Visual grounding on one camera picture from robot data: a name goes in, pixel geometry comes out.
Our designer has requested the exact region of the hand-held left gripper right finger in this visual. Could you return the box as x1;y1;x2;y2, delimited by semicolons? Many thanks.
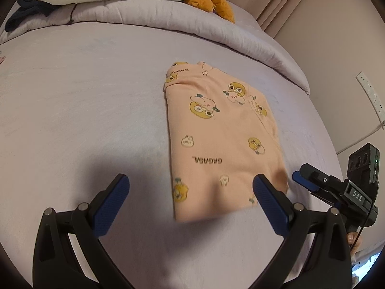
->
252;173;353;289

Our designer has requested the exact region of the pink pleated curtain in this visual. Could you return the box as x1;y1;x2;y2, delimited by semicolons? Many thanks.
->
207;0;359;37

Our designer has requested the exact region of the dark navy clothing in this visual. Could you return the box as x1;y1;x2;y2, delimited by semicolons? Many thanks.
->
5;0;59;32

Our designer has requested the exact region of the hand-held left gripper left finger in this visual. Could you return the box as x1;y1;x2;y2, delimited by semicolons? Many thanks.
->
32;173;130;289

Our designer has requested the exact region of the peach cartoon print garment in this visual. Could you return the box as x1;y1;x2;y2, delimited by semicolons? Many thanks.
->
163;61;290;224

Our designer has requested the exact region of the bed with lilac sheet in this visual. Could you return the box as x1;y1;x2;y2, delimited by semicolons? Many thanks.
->
0;30;346;289

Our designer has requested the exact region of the person's right hand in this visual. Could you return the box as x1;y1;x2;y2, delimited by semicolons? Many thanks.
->
346;231;364;258

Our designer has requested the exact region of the white power cable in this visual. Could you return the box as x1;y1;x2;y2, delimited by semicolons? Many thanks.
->
335;117;385;155

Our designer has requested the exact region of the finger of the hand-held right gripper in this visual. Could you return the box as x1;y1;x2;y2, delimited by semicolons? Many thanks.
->
300;163;347;192
292;170;342;209

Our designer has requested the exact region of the lilac duvet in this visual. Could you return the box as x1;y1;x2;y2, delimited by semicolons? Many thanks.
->
0;0;311;96

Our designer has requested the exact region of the white power strip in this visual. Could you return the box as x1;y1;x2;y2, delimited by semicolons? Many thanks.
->
356;71;385;115

